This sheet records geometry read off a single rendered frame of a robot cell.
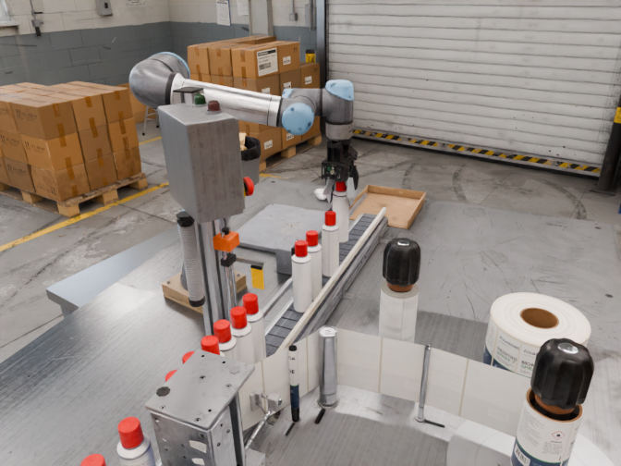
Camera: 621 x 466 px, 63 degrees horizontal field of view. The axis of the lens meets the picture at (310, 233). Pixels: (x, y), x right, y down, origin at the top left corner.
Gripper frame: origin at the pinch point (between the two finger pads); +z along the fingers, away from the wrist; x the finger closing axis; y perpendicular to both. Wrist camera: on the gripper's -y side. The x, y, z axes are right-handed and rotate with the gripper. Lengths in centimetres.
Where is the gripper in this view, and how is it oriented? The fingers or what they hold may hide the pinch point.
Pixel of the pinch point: (341, 200)
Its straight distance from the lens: 154.6
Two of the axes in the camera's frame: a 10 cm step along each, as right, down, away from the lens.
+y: -4.0, 4.2, -8.2
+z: 0.1, 8.9, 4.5
